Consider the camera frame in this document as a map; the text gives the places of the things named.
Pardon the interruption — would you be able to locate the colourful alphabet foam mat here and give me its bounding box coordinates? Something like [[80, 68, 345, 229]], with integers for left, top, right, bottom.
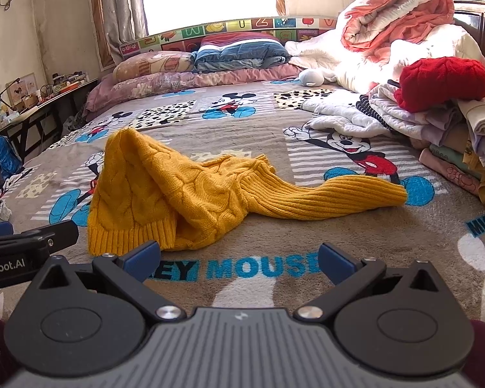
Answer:
[[119, 16, 339, 59]]

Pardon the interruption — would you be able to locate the yellow knit sweater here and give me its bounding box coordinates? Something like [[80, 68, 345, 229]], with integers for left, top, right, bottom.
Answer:
[[87, 126, 408, 256]]

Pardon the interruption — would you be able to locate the white quilt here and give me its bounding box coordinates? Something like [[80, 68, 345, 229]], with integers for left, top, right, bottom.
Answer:
[[285, 24, 485, 98]]

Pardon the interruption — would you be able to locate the coral pink quilt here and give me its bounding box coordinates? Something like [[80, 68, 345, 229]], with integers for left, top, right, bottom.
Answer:
[[341, 0, 456, 54]]

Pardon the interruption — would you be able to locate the red knit sweater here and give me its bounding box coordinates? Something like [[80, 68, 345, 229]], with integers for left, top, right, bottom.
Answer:
[[393, 57, 485, 113]]

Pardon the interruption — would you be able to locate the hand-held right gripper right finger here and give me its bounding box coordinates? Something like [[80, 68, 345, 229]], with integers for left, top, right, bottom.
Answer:
[[293, 242, 445, 324]]

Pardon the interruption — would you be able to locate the folded blue striped blanket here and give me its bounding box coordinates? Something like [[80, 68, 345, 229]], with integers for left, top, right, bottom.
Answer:
[[191, 31, 292, 74]]

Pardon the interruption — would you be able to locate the framed picture board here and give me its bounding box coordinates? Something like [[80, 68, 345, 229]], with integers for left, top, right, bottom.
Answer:
[[6, 73, 40, 108]]

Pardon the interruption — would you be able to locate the grey plush toy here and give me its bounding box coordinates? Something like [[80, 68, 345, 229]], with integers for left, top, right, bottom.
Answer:
[[298, 68, 334, 88]]

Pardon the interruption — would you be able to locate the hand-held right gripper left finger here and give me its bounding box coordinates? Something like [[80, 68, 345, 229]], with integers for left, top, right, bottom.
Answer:
[[32, 240, 187, 324]]

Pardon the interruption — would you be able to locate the pile of folded clothes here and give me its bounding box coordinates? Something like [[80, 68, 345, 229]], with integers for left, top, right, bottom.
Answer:
[[301, 83, 485, 218]]

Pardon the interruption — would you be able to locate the cartoon mouse printed blanket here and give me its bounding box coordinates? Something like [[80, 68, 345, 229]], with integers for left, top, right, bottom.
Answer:
[[0, 77, 485, 332]]

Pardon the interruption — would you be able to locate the yellow patterned pillow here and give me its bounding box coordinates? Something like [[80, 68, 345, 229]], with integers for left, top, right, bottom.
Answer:
[[112, 50, 195, 83]]

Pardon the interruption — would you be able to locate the dark cluttered desk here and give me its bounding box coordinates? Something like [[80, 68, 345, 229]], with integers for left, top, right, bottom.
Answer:
[[0, 76, 101, 159]]

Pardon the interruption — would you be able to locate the blue plastic bag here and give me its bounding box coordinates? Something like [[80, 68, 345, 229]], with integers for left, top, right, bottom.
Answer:
[[0, 135, 24, 183]]

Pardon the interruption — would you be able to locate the grey patterned curtain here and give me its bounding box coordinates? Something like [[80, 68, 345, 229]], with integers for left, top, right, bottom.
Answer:
[[87, 0, 149, 70]]

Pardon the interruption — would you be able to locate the pink floral pillow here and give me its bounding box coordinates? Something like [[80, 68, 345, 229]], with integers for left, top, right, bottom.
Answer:
[[84, 67, 305, 114]]

